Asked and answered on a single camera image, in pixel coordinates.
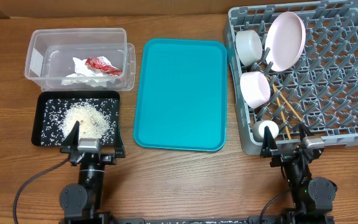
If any large white plate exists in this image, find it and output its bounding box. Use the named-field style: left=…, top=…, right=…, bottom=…
left=265, top=12, right=306, bottom=72

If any white paper cup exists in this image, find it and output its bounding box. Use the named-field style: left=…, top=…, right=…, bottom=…
left=252, top=120, right=279, bottom=142

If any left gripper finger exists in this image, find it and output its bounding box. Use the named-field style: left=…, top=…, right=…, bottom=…
left=114, top=130, right=126, bottom=158
left=60, top=121, right=80, bottom=154

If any teal serving tray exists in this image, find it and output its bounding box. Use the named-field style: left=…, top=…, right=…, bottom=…
left=133, top=39, right=228, bottom=152

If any clear plastic bin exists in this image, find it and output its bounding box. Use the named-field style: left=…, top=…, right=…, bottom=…
left=24, top=28, right=136, bottom=91

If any black plastic tray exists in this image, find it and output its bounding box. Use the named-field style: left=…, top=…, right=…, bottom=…
left=31, top=91, right=120, bottom=147

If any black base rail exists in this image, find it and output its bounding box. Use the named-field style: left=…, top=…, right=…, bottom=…
left=59, top=216, right=335, bottom=224

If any small white rice bowl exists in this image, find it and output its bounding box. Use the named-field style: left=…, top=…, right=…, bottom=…
left=240, top=72, right=270, bottom=109

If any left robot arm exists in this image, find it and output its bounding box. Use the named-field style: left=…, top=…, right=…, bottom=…
left=60, top=121, right=126, bottom=223

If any wooden chopstick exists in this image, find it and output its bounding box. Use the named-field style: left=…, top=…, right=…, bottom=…
left=272, top=83, right=291, bottom=140
left=273, top=84, right=303, bottom=122

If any pile of white rice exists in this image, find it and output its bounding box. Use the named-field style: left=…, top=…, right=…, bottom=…
left=61, top=105, right=110, bottom=141

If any grey dishwasher rack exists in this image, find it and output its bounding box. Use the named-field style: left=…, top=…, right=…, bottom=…
left=224, top=1, right=358, bottom=155

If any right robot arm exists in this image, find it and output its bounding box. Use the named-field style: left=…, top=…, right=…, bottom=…
left=259, top=123, right=337, bottom=223

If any red snack wrapper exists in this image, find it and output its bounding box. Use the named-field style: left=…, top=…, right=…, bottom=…
left=85, top=57, right=122, bottom=76

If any grey-rimmed white bowl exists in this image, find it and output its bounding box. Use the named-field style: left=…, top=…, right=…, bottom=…
left=235, top=30, right=262, bottom=67

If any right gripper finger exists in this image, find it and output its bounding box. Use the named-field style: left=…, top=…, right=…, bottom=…
left=298, top=123, right=314, bottom=140
left=260, top=126, right=278, bottom=158

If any white napkin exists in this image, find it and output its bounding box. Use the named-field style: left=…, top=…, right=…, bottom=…
left=62, top=56, right=123, bottom=87

